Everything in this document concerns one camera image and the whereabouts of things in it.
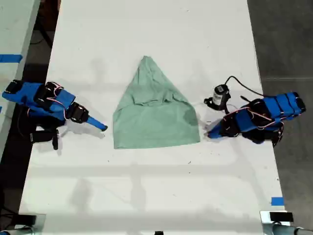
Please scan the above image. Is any square blue tape piece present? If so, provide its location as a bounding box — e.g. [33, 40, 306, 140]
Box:
[271, 196, 285, 207]

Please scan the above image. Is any long blue tape strip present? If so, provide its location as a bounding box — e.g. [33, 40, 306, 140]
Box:
[0, 54, 23, 64]

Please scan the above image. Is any pale green T-shirt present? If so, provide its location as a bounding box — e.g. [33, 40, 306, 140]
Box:
[112, 55, 201, 149]

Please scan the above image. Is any black floor cable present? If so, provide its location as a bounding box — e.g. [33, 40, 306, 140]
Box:
[30, 22, 54, 48]

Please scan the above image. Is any grey tube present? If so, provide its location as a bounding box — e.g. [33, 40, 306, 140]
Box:
[264, 223, 313, 235]
[0, 225, 34, 235]

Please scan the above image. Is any black and silver camera box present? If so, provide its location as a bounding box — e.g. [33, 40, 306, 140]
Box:
[212, 84, 231, 111]

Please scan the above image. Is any white side table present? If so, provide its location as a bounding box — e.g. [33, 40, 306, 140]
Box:
[0, 0, 41, 159]

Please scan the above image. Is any black camera cable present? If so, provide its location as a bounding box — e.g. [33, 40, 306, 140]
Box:
[224, 75, 264, 98]

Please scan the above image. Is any small black box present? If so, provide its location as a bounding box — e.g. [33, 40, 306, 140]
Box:
[18, 214, 37, 225]
[269, 211, 293, 221]

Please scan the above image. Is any silver bracket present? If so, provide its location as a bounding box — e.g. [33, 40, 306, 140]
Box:
[18, 213, 46, 230]
[259, 210, 294, 225]

